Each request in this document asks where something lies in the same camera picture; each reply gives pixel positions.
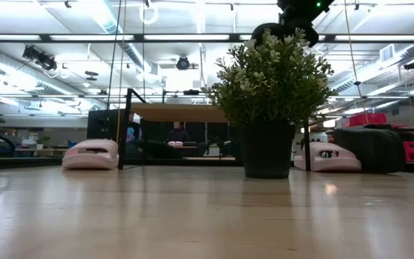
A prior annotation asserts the pink slide sandal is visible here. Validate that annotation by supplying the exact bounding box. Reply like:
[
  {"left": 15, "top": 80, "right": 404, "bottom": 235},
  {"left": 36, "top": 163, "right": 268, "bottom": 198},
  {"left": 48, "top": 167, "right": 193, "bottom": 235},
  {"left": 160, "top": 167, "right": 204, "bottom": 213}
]
[
  {"left": 61, "top": 139, "right": 120, "bottom": 171},
  {"left": 293, "top": 141, "right": 362, "bottom": 173}
]

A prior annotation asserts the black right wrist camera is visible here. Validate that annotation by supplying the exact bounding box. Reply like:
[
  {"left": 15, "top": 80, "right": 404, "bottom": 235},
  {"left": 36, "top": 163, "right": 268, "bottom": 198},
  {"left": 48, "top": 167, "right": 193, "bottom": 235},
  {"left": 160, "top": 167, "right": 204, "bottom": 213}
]
[{"left": 305, "top": 0, "right": 336, "bottom": 14}]

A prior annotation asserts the green potted artificial plant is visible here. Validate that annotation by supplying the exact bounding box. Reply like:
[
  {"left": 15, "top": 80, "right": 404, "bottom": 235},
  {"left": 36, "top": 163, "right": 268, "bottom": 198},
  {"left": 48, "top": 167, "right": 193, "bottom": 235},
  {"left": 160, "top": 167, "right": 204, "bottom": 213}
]
[{"left": 201, "top": 27, "right": 337, "bottom": 180}]

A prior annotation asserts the person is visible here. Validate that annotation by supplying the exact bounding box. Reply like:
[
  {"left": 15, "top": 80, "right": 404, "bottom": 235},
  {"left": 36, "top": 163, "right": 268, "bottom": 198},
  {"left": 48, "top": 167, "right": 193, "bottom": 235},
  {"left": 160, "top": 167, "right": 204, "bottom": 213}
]
[
  {"left": 126, "top": 112, "right": 143, "bottom": 143},
  {"left": 166, "top": 121, "right": 190, "bottom": 143}
]

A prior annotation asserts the yellow hanging cable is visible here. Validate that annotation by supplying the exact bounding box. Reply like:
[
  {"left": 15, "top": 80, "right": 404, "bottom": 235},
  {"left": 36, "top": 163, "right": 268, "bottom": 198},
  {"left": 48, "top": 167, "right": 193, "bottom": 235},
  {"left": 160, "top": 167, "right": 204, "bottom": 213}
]
[{"left": 343, "top": 0, "right": 370, "bottom": 125}]

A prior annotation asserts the black table frame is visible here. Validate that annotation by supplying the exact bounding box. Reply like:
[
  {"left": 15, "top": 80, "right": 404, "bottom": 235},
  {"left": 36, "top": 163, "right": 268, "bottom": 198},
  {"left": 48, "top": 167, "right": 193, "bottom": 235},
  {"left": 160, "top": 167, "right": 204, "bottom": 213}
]
[{"left": 0, "top": 154, "right": 414, "bottom": 176}]

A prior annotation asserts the black background monitor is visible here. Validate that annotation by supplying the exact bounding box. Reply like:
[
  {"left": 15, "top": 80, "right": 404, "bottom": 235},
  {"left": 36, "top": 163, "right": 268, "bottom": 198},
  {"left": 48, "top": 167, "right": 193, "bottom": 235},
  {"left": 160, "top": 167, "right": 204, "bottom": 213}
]
[{"left": 86, "top": 109, "right": 122, "bottom": 141}]

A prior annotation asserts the black overhead frame bar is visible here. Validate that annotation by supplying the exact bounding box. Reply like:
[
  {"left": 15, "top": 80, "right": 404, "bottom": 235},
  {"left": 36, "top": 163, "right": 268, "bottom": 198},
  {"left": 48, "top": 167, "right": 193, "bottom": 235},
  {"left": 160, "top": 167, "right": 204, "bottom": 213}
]
[{"left": 0, "top": 33, "right": 414, "bottom": 44}]

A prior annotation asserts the black round ceiling fixture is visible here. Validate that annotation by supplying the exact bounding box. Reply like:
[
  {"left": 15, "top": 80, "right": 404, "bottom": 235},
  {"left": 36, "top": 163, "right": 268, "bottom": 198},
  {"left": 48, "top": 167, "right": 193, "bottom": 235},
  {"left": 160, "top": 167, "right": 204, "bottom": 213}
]
[{"left": 175, "top": 55, "right": 191, "bottom": 71}]

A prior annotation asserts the tan hanging rope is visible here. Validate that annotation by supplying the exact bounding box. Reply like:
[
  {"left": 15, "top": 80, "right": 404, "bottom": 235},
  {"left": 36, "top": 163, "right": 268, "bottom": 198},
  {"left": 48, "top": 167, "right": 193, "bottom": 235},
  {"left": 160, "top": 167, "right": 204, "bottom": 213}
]
[{"left": 116, "top": 0, "right": 128, "bottom": 141}]

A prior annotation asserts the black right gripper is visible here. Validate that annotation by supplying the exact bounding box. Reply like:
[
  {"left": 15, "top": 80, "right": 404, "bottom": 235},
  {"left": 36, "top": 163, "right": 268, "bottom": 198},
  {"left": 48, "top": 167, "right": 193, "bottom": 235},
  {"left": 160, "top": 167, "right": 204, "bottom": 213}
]
[{"left": 277, "top": 0, "right": 336, "bottom": 24}]

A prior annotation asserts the black hanging cable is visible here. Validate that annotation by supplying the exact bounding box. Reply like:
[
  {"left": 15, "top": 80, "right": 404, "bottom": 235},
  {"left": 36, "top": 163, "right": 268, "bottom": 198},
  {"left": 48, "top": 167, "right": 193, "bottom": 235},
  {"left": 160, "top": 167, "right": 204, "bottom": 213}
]
[{"left": 106, "top": 0, "right": 122, "bottom": 111}]

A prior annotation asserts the black ceiling spotlight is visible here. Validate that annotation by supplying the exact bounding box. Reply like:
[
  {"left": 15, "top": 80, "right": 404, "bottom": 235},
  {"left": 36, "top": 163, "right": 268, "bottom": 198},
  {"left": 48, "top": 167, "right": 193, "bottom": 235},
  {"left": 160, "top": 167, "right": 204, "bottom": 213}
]
[{"left": 22, "top": 45, "right": 58, "bottom": 72}]

